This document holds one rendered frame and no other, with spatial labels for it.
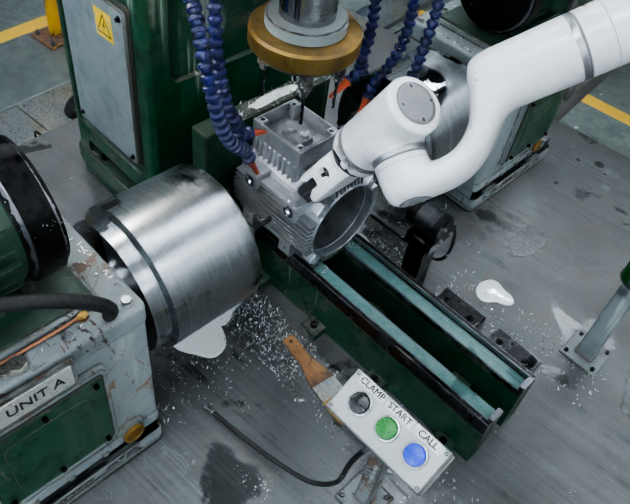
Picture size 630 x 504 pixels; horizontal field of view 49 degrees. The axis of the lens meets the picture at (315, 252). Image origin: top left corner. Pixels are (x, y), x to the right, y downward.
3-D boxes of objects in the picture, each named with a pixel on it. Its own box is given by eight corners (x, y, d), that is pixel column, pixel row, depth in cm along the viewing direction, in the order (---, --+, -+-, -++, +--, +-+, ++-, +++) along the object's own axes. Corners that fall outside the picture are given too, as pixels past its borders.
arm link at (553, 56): (609, 134, 91) (396, 216, 99) (564, 27, 93) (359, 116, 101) (618, 118, 82) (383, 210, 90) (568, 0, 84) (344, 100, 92)
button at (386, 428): (372, 430, 93) (370, 428, 91) (387, 413, 93) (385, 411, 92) (388, 445, 92) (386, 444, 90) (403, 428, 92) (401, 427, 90)
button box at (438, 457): (332, 410, 99) (323, 404, 94) (365, 373, 100) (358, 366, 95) (421, 497, 92) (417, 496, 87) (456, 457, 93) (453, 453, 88)
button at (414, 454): (399, 456, 91) (397, 455, 89) (414, 439, 91) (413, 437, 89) (416, 472, 90) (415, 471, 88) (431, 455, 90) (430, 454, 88)
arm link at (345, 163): (360, 181, 98) (349, 189, 100) (400, 157, 102) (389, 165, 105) (328, 132, 98) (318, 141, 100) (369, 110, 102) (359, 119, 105)
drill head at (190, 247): (10, 328, 113) (-30, 222, 94) (189, 229, 132) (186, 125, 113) (94, 434, 102) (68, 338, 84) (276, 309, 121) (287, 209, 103)
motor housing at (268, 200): (230, 219, 134) (232, 143, 120) (300, 179, 144) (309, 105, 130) (301, 280, 126) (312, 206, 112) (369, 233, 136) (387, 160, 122)
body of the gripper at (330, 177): (349, 185, 99) (314, 211, 109) (394, 158, 105) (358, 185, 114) (320, 142, 99) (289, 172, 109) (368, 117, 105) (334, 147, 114)
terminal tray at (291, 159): (250, 150, 125) (251, 118, 120) (292, 129, 131) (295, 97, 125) (295, 186, 120) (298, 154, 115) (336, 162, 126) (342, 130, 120)
